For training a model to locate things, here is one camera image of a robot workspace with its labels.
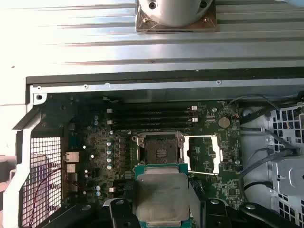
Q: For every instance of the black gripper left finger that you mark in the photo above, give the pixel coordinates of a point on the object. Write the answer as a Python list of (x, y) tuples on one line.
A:
[(121, 213)]

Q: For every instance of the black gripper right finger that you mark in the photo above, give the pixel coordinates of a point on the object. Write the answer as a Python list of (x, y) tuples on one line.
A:
[(216, 213)]

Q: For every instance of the silver-topped green CPU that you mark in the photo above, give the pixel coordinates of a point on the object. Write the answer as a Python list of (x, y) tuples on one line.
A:
[(164, 190)]

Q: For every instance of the metal frame socket cover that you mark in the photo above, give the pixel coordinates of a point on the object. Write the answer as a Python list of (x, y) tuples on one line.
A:
[(217, 154)]

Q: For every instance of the CPU socket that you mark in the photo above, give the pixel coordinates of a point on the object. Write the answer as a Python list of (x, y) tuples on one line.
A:
[(161, 152)]

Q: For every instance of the green motherboard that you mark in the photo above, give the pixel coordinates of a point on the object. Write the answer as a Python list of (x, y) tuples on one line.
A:
[(213, 185)]

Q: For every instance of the silver perforated drive cage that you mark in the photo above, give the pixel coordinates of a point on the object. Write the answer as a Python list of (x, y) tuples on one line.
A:
[(289, 175)]

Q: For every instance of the silver coin battery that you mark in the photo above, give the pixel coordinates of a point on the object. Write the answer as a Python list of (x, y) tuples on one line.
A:
[(224, 122)]

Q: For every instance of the black and silver PC case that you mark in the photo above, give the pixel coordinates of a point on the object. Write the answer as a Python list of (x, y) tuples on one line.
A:
[(142, 85)]

